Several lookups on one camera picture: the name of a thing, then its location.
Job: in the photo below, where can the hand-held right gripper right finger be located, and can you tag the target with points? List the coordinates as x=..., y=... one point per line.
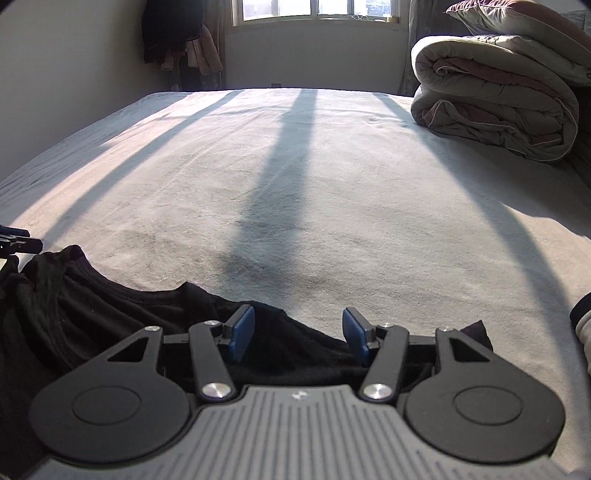
x=353, y=333

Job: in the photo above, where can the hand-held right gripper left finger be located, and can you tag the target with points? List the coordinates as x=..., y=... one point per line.
x=242, y=333

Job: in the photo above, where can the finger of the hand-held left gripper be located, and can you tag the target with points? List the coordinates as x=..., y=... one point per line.
x=18, y=243

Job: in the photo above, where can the black t-shirt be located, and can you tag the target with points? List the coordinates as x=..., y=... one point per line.
x=92, y=314

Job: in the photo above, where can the folded cream garment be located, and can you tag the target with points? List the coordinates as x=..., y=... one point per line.
x=584, y=334

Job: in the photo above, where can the hanging dark coat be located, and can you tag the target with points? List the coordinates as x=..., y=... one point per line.
x=171, y=32

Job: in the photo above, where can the hanging pink garment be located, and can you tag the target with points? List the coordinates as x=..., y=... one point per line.
x=203, y=53

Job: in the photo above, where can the folded beige quilt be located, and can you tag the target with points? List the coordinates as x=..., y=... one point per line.
x=494, y=92

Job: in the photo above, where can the grey quilted headboard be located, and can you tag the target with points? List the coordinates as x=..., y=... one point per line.
x=584, y=152

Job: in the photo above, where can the window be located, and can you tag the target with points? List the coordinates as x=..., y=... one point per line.
x=314, y=9

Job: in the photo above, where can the maroon pillow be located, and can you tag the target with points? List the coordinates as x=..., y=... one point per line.
x=517, y=18

